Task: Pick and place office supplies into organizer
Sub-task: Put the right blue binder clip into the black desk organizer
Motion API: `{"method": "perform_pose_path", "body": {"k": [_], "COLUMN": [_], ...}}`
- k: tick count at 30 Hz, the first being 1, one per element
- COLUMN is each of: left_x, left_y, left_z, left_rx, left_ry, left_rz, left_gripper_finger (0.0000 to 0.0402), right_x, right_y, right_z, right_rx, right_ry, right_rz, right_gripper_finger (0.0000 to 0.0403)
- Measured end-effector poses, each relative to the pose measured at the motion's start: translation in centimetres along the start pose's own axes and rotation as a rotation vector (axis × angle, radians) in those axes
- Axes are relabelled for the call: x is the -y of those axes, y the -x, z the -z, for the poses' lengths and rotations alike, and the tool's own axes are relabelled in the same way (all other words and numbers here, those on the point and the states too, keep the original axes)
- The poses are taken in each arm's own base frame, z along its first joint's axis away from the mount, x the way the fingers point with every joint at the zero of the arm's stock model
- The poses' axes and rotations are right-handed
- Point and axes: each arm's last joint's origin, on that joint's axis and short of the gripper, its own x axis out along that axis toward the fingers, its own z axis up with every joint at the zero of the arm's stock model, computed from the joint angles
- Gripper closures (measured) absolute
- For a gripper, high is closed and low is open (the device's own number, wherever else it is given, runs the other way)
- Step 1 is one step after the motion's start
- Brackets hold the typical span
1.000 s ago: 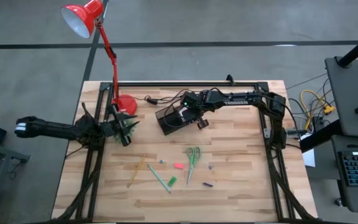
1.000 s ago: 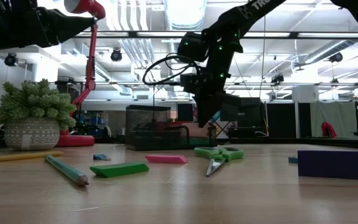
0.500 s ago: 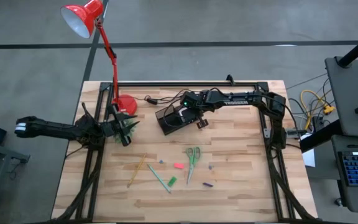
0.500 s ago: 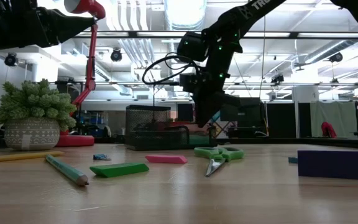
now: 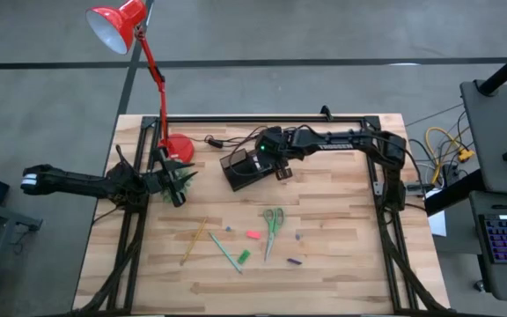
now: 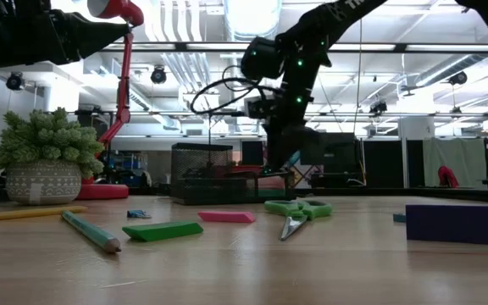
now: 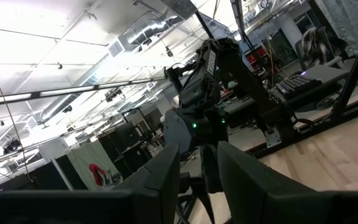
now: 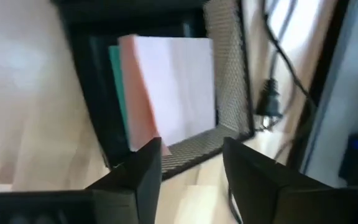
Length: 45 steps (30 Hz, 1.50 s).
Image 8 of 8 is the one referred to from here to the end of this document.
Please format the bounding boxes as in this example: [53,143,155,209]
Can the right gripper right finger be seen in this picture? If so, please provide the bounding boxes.
[223,136,332,224]

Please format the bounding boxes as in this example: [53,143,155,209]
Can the teal sticky note pad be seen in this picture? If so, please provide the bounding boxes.
[108,45,131,138]

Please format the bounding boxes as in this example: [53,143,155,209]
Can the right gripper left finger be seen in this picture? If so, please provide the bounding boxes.
[87,136,163,224]

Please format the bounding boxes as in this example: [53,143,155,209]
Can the black mesh desk organizer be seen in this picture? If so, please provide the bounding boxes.
[51,0,256,181]

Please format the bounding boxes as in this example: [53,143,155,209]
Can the pink sticky note pad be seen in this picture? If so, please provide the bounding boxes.
[118,34,217,156]

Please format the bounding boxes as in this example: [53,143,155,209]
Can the black power cable with plug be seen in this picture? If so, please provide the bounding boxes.
[255,0,316,162]

